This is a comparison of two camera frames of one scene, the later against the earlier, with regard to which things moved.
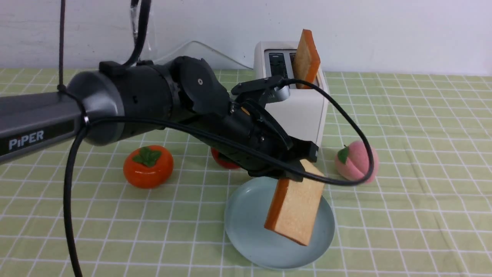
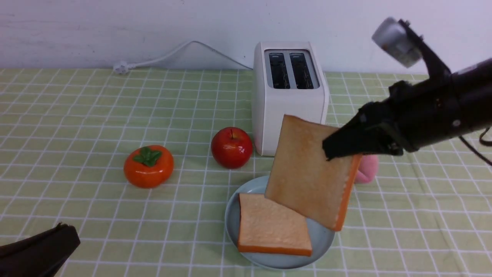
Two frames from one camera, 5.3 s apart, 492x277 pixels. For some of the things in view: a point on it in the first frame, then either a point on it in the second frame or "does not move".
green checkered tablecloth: [427, 212] does not move
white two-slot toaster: [304, 115] does not move
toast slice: [306, 60] → [303, 181]
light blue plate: [246, 215] does not move
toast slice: [295, 211] → [265, 226]
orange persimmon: [148, 167] does not move
